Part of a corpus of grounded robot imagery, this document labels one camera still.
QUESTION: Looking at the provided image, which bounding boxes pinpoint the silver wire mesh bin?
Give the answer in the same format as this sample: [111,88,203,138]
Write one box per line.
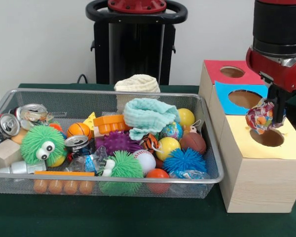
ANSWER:
[0,88,225,199]

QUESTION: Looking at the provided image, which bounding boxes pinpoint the cream knitted cloth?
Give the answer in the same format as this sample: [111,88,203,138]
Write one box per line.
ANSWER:
[113,74,161,109]

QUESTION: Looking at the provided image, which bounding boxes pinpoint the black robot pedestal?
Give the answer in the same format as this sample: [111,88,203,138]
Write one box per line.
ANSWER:
[85,0,188,86]

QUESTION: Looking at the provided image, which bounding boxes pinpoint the mint green cloth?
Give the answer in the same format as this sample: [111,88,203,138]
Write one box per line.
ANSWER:
[123,98,181,141]

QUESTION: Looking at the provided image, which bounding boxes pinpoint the multicolour patterned cloth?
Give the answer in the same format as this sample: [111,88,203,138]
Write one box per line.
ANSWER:
[245,100,287,135]

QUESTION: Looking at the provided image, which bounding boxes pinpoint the purple spiky ball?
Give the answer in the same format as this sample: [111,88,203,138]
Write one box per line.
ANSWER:
[96,130,144,156]

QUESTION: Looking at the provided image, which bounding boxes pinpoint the black cable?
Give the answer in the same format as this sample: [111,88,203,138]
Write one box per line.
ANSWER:
[76,73,89,84]

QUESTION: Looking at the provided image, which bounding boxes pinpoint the wooden box with three holes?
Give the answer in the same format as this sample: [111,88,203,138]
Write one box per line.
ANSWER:
[198,59,296,214]

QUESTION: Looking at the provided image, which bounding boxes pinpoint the brown toy football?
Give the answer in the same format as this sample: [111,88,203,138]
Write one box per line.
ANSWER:
[180,133,208,155]

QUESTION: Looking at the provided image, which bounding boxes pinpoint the blue spiky ball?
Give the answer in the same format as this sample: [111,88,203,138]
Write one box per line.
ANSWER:
[162,147,208,173]

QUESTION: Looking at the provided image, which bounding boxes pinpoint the white baseball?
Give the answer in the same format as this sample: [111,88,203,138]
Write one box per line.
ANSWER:
[132,150,157,175]

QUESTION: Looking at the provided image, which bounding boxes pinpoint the orange plastic block tray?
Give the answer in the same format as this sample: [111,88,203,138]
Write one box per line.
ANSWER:
[93,115,133,135]

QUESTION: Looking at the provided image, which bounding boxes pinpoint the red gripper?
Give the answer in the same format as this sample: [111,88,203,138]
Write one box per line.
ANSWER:
[245,46,296,127]

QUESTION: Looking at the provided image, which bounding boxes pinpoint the striped tiger plush toy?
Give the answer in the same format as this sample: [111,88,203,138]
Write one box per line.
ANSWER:
[140,133,161,153]

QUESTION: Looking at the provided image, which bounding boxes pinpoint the green spiky ball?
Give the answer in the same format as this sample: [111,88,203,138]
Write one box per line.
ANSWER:
[97,150,144,178]
[20,124,67,165]

